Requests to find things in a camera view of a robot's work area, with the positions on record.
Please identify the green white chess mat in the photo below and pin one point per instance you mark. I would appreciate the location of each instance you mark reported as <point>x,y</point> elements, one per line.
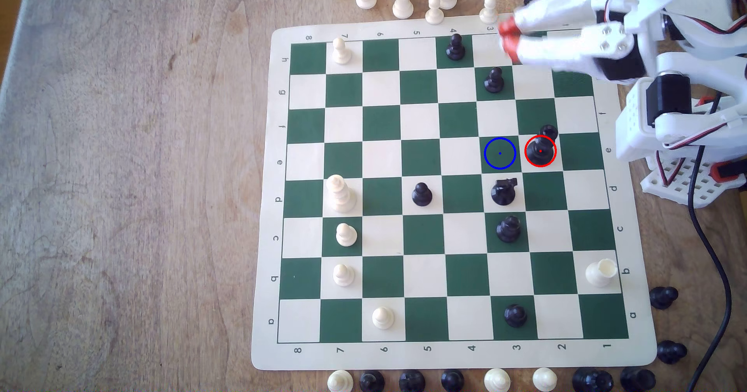
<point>379,164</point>

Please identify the white pawn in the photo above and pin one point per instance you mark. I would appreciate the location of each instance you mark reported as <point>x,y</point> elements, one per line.
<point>434,11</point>
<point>383,319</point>
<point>341,52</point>
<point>343,276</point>
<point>489,11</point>
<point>346,236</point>

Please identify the tall white chess piece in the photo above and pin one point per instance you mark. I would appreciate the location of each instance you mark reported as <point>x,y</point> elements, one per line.
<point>339,196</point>

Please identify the black knight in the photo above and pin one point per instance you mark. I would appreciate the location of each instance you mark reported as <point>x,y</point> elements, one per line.
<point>503,193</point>

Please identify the white perforated base plate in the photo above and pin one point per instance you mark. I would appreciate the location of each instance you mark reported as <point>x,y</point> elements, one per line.
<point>715,195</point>

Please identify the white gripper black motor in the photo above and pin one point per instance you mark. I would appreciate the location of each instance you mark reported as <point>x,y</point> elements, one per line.
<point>614,42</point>

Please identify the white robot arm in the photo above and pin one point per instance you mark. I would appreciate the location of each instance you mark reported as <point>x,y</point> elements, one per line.
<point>636,123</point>

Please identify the black bishop chess piece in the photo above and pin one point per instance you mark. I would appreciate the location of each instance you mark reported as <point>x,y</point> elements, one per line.
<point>509,230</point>
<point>541,151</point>

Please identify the red black clamp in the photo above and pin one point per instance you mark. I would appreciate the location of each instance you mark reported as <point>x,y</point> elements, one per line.
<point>723,171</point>

